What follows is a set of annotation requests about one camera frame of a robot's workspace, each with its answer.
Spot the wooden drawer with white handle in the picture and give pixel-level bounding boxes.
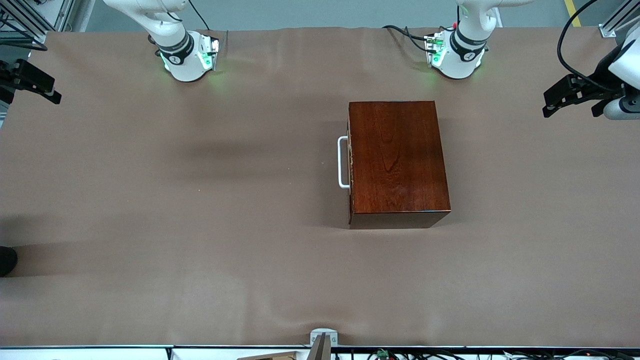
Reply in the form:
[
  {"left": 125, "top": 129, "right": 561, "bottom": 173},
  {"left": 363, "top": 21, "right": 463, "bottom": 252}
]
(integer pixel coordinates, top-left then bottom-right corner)
[{"left": 337, "top": 104, "right": 354, "bottom": 225}]

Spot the black round object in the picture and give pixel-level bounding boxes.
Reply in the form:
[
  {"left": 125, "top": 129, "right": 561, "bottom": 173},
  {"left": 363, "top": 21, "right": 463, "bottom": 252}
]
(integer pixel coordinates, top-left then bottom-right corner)
[{"left": 0, "top": 246, "right": 18, "bottom": 277}]

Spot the dark brown wooden cabinet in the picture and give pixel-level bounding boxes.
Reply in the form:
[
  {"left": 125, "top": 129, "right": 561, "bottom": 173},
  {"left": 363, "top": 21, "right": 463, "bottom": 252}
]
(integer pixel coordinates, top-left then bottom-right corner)
[{"left": 347, "top": 100, "right": 452, "bottom": 230}]

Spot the brown table cloth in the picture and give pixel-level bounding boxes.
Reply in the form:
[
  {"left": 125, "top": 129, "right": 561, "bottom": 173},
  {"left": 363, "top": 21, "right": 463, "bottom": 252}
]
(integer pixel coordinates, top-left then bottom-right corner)
[{"left": 0, "top": 27, "right": 640, "bottom": 348}]

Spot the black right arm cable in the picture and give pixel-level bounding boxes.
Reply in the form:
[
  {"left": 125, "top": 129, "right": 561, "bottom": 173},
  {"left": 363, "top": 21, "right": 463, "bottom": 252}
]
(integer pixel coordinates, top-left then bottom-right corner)
[{"left": 0, "top": 37, "right": 48, "bottom": 52}]

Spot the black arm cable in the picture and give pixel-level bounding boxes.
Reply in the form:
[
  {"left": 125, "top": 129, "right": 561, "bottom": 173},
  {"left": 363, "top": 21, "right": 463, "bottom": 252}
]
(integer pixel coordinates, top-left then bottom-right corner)
[
  {"left": 556, "top": 0, "right": 601, "bottom": 83},
  {"left": 0, "top": 37, "right": 48, "bottom": 52}
]

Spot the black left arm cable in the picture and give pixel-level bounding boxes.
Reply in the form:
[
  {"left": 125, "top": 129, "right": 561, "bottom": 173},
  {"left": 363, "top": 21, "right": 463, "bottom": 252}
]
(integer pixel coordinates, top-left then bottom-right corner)
[{"left": 556, "top": 0, "right": 601, "bottom": 83}]

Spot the aluminium frame profile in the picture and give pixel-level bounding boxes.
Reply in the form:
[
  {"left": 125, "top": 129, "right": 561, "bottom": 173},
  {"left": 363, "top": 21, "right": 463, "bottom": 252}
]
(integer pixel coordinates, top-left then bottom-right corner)
[
  {"left": 0, "top": 0, "right": 76, "bottom": 46},
  {"left": 600, "top": 0, "right": 640, "bottom": 38}
]

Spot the black base cable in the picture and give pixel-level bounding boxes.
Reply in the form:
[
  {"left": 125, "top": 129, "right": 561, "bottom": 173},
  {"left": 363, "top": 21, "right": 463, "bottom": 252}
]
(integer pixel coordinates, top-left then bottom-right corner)
[
  {"left": 187, "top": 0, "right": 211, "bottom": 31},
  {"left": 382, "top": 24, "right": 436, "bottom": 42},
  {"left": 404, "top": 27, "right": 432, "bottom": 53}
]

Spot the white table edge rail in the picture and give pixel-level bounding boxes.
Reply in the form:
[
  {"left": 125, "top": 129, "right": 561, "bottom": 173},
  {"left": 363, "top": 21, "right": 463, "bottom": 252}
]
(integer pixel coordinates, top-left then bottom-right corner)
[{"left": 0, "top": 345, "right": 311, "bottom": 360}]

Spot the grey metal camera bracket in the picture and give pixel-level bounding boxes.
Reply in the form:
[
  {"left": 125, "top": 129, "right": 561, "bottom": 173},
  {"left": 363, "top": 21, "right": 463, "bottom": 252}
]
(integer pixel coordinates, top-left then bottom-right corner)
[{"left": 310, "top": 328, "right": 338, "bottom": 360}]

